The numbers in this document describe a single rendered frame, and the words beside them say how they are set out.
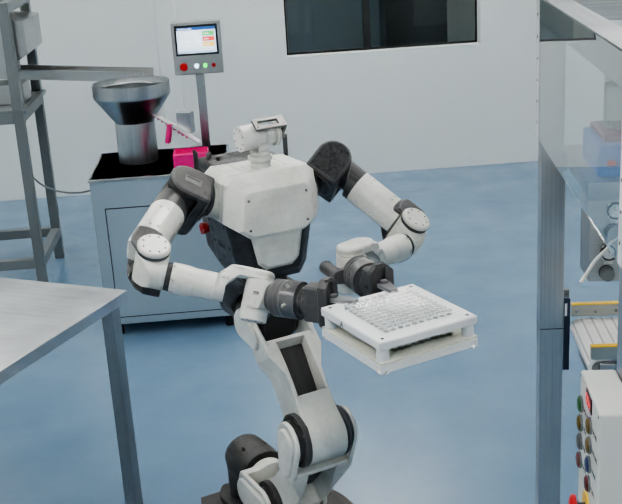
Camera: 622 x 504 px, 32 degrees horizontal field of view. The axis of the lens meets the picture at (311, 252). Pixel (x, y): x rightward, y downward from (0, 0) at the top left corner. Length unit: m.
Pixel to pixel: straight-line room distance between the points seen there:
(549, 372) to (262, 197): 0.89
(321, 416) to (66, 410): 1.88
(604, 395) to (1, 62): 4.32
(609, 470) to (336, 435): 1.12
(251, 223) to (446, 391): 1.83
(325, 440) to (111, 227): 2.40
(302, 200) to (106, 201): 2.25
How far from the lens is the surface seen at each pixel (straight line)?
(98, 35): 7.54
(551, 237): 2.79
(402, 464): 3.84
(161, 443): 4.11
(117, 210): 4.92
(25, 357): 2.79
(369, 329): 2.24
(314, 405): 2.79
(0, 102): 5.83
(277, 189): 2.72
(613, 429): 1.78
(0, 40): 5.66
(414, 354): 2.23
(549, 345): 2.89
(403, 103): 7.66
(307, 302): 2.41
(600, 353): 2.60
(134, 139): 5.08
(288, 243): 2.79
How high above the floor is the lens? 1.90
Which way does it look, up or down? 18 degrees down
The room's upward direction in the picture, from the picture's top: 3 degrees counter-clockwise
